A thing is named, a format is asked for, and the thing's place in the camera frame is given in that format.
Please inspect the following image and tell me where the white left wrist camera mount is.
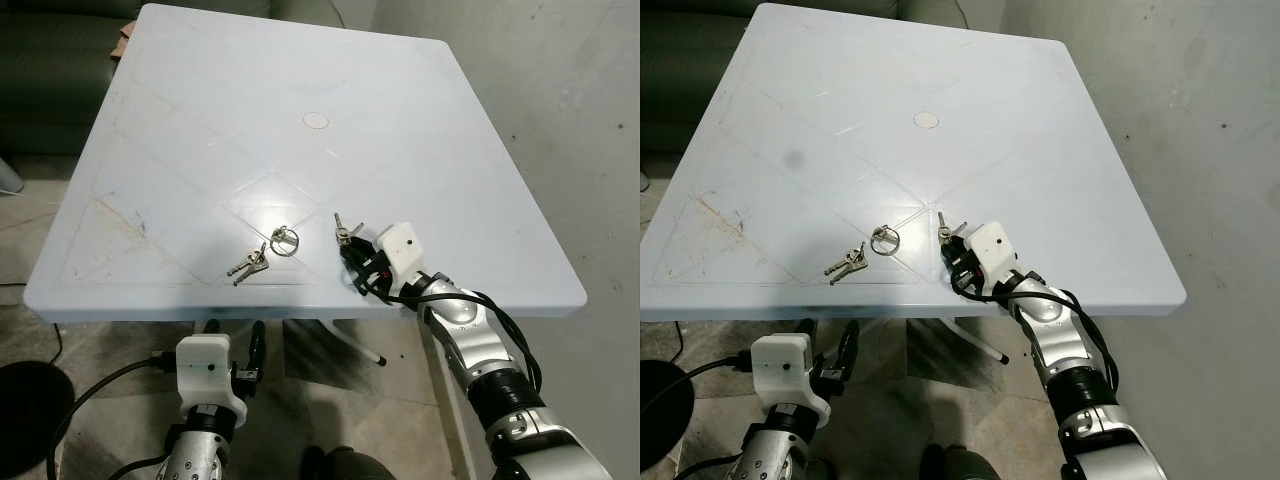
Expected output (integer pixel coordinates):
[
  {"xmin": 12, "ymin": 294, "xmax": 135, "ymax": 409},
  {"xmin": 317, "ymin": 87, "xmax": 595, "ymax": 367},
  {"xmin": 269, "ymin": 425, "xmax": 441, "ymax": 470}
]
[
  {"xmin": 177, "ymin": 336, "xmax": 248, "ymax": 431},
  {"xmin": 751, "ymin": 334, "xmax": 831, "ymax": 433}
]

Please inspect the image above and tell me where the black round stool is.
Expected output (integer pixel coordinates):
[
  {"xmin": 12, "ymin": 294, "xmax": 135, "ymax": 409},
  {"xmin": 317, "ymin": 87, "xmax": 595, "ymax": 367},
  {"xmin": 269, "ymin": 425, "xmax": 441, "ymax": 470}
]
[
  {"xmin": 0, "ymin": 362, "xmax": 75, "ymax": 472},
  {"xmin": 640, "ymin": 360, "xmax": 695, "ymax": 472}
]

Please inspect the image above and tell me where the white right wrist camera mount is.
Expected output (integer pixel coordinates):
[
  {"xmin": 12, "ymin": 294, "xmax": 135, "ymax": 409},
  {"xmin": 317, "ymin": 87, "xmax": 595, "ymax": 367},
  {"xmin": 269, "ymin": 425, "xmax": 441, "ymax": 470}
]
[
  {"xmin": 375, "ymin": 222, "xmax": 427, "ymax": 297},
  {"xmin": 965, "ymin": 221, "xmax": 1022, "ymax": 294}
]

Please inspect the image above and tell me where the white plastic square table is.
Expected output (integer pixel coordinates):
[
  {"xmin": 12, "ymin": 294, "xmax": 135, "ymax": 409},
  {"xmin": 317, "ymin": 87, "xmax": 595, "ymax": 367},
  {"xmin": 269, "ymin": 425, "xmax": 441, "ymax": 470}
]
[
  {"xmin": 640, "ymin": 3, "xmax": 1187, "ymax": 363},
  {"xmin": 22, "ymin": 3, "xmax": 588, "ymax": 366}
]

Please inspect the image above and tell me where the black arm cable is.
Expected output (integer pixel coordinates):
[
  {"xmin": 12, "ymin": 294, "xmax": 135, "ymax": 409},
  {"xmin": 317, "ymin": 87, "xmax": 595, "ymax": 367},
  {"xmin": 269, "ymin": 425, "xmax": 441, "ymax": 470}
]
[
  {"xmin": 468, "ymin": 289, "xmax": 545, "ymax": 393},
  {"xmin": 1058, "ymin": 288, "xmax": 1123, "ymax": 393},
  {"xmin": 640, "ymin": 356, "xmax": 754, "ymax": 421},
  {"xmin": 45, "ymin": 352, "xmax": 181, "ymax": 480}
]

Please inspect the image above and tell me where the silver key bunch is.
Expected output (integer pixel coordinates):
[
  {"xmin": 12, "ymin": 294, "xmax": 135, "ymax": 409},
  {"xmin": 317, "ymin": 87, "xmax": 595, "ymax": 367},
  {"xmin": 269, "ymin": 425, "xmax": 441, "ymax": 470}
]
[
  {"xmin": 824, "ymin": 242, "xmax": 868, "ymax": 286},
  {"xmin": 228, "ymin": 243, "xmax": 271, "ymax": 287}
]

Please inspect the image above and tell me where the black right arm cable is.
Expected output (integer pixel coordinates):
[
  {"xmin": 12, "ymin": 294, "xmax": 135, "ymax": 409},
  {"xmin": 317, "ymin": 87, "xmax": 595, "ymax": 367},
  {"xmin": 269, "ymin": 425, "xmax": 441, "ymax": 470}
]
[
  {"xmin": 1058, "ymin": 288, "xmax": 1123, "ymax": 393},
  {"xmin": 468, "ymin": 289, "xmax": 545, "ymax": 393}
]

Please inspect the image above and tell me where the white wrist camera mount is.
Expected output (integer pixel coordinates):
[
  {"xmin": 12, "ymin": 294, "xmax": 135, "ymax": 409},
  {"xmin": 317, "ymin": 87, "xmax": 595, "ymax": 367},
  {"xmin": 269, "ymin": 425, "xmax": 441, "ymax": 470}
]
[
  {"xmin": 965, "ymin": 221, "xmax": 1022, "ymax": 294},
  {"xmin": 177, "ymin": 336, "xmax": 248, "ymax": 431},
  {"xmin": 751, "ymin": 334, "xmax": 831, "ymax": 433},
  {"xmin": 375, "ymin": 222, "xmax": 427, "ymax": 297}
]

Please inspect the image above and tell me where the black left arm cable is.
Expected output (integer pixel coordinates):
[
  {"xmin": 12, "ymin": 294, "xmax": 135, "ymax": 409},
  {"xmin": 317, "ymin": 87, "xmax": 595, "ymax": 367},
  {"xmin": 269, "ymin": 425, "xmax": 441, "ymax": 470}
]
[
  {"xmin": 45, "ymin": 352, "xmax": 181, "ymax": 480},
  {"xmin": 640, "ymin": 356, "xmax": 754, "ymax": 421}
]

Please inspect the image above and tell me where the dark green sofa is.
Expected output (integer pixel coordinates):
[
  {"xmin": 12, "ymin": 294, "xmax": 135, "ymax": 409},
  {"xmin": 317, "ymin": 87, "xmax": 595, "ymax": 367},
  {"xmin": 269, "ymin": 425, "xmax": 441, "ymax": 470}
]
[
  {"xmin": 0, "ymin": 0, "xmax": 273, "ymax": 157},
  {"xmin": 640, "ymin": 0, "xmax": 901, "ymax": 154}
]

